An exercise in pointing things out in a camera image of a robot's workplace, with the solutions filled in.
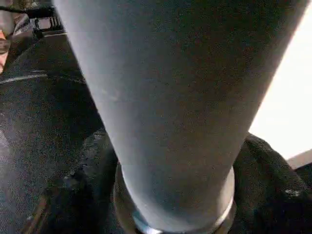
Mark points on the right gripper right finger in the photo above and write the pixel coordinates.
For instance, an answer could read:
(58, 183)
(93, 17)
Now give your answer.
(270, 195)

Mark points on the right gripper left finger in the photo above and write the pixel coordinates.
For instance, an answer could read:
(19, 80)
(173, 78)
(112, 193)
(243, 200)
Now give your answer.
(80, 192)

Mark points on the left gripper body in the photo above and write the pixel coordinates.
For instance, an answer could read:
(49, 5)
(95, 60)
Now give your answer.
(47, 24)

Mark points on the white plastic table top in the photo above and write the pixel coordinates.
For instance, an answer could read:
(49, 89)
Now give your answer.
(287, 97)

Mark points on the white plastic table leg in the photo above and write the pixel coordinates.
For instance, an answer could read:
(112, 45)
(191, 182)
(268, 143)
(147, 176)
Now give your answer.
(182, 85)

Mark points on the black mat cover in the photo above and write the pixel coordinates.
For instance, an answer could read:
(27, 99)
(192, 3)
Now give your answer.
(36, 109)

